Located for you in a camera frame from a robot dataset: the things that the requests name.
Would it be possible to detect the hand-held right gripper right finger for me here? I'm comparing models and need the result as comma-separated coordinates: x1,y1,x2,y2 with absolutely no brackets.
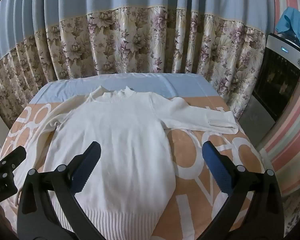
202,141,283,240

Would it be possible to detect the orange and white printed blanket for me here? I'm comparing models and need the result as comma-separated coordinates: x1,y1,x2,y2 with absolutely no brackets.
0,95,268,240

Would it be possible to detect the blue and floral curtain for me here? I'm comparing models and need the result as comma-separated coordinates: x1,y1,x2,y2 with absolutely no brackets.
0,0,276,130

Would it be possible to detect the white knit sweater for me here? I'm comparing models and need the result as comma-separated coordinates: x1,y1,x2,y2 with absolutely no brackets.
9,85,239,240

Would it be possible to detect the black and silver air cooler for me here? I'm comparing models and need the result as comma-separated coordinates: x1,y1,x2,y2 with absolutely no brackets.
237,33,300,133

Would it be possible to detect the blue cloth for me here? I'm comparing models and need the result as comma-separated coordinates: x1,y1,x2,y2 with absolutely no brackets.
276,7,300,54

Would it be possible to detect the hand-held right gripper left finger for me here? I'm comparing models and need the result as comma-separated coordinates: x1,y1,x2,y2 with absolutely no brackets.
17,141,108,240

